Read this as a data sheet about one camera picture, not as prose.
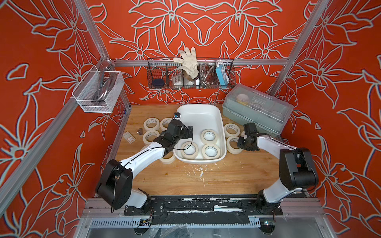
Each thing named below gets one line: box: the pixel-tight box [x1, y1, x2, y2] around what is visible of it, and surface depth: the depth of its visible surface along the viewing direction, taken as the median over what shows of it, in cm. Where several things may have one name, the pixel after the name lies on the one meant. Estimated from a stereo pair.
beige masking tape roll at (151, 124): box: [142, 117, 160, 132], surface depth 108 cm
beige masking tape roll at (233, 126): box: [223, 122, 241, 138], surface depth 105 cm
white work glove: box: [173, 47, 200, 82], surface depth 91 cm
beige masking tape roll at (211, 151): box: [201, 143, 221, 161], surface depth 93 cm
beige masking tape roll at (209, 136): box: [200, 128, 218, 145], surface depth 100 cm
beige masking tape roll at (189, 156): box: [180, 141, 199, 160], surface depth 92 cm
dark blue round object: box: [152, 78, 165, 86], surface depth 101 cm
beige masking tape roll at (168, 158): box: [159, 150, 176, 165], surface depth 89 cm
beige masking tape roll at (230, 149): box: [226, 135, 244, 155], surface depth 92 cm
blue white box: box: [215, 59, 230, 86], surface depth 89 cm
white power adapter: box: [172, 74, 184, 86], surface depth 96 cm
